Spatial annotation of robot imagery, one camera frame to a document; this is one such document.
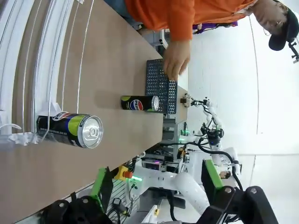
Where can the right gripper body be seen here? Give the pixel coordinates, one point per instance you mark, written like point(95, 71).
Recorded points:
point(187, 100)

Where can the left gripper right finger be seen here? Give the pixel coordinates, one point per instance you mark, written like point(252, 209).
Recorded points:
point(213, 177)

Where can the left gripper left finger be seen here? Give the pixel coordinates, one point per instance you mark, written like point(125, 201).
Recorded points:
point(100, 184)

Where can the grey perforated plastic basket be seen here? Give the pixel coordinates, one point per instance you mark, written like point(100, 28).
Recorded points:
point(158, 93)

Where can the black Pepsi can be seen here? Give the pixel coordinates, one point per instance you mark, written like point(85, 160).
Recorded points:
point(70, 133)
point(137, 103)

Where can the person right forearm orange sleeve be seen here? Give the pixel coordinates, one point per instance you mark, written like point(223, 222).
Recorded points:
point(168, 21)

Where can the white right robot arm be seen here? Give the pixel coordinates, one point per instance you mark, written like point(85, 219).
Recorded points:
point(230, 156)

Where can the person right hand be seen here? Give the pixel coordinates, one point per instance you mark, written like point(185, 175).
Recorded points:
point(175, 60)

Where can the grey slotted side panel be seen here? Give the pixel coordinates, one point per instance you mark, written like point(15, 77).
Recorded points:
point(116, 190)

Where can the yellow emergency stop button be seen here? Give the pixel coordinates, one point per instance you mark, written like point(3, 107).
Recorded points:
point(122, 172)

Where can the metal equipment rack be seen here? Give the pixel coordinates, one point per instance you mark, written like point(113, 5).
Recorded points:
point(169, 130)

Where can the robot control box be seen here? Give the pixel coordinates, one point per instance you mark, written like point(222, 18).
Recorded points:
point(154, 164)

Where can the grey white appliance box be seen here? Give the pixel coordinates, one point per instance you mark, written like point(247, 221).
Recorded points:
point(158, 38)

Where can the purple cloth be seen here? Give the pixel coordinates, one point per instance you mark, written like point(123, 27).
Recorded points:
point(205, 25)

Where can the person in orange hoodie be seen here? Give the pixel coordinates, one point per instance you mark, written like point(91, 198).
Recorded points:
point(222, 11)

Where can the black baseball cap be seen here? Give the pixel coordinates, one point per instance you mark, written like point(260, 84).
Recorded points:
point(287, 30)

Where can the black head-mounted camera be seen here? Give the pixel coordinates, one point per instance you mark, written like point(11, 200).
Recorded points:
point(294, 54)

